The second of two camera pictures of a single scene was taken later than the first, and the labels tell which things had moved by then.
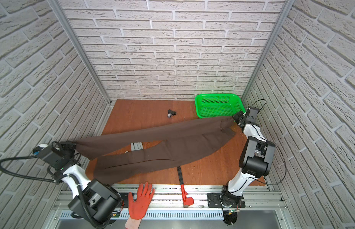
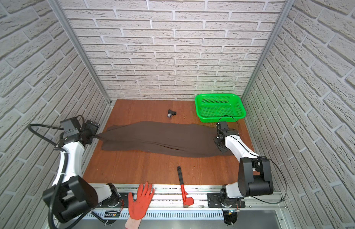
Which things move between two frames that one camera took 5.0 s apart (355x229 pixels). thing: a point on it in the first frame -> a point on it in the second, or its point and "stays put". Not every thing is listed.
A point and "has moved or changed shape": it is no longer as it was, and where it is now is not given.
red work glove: x=138 y=209 stays put
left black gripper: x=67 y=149 -> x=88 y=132
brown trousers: x=180 y=142 has moved or changed shape
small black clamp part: x=171 y=113 stays put
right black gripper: x=239 y=116 -> x=223 y=149
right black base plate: x=214 y=201 stays put
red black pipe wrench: x=186 y=201 stays put
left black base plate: x=124 y=202 stays put
